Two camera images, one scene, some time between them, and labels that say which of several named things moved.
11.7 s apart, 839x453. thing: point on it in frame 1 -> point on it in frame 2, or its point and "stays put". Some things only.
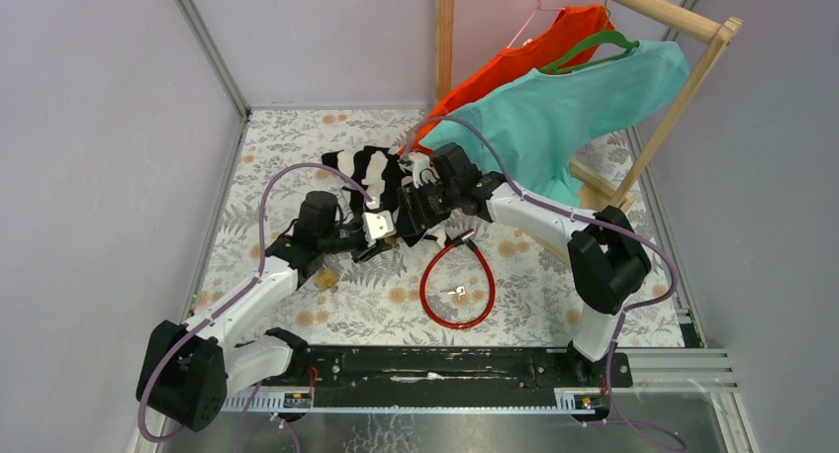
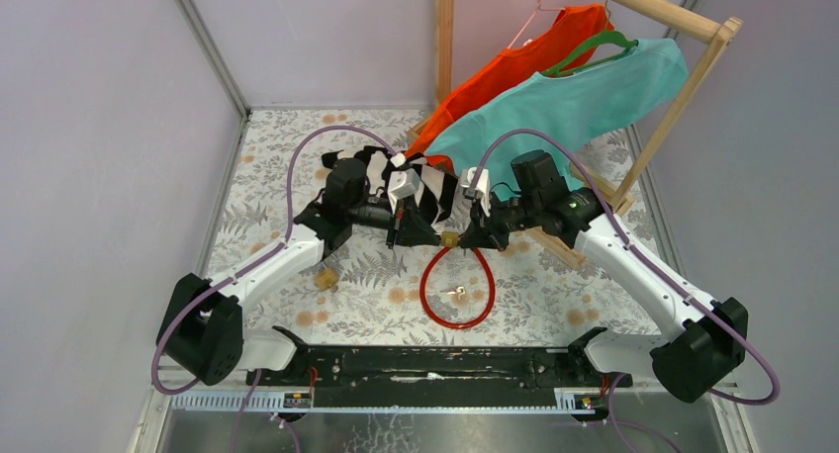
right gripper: x=412 y=215 -> x=483 y=231
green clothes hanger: x=605 y=37 stays put
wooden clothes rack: x=668 y=129 stays put
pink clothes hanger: x=538 y=7 stays put
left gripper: x=366 y=252 -> x=414 y=230
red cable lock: x=466 y=236 stays put
